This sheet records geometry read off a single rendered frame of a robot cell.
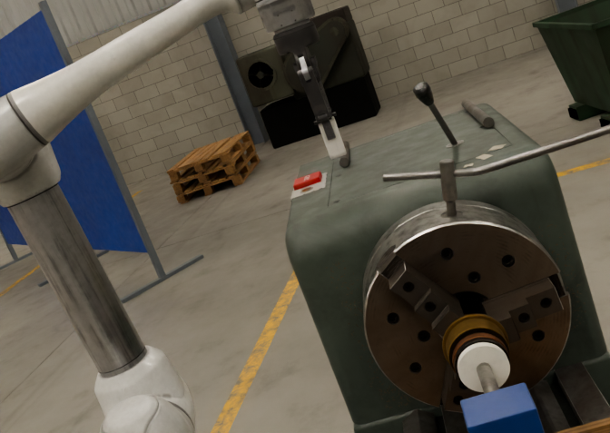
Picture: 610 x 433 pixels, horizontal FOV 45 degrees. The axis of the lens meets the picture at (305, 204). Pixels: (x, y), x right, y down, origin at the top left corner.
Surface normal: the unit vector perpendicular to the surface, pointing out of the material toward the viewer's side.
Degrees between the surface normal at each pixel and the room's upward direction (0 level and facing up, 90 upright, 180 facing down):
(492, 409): 0
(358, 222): 55
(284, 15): 90
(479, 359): 90
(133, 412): 6
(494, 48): 90
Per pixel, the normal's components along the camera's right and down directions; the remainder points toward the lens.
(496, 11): -0.18, 0.31
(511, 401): -0.34, -0.91
